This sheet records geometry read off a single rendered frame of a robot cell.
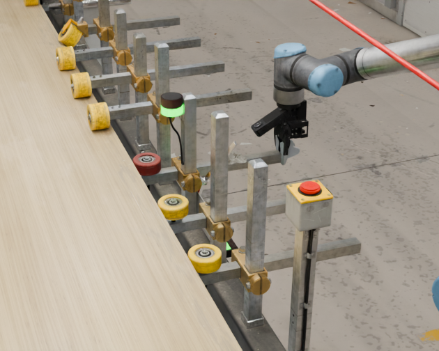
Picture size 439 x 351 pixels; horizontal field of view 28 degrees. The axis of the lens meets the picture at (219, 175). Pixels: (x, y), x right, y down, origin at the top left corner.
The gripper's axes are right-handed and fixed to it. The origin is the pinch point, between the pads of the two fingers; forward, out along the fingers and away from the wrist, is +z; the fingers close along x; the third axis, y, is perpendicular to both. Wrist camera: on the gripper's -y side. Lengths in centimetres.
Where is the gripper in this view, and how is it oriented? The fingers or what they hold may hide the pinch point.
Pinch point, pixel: (280, 161)
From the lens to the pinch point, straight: 265.5
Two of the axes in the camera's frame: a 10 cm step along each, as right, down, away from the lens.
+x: -3.4, -4.6, 8.2
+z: 0.1, 8.7, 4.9
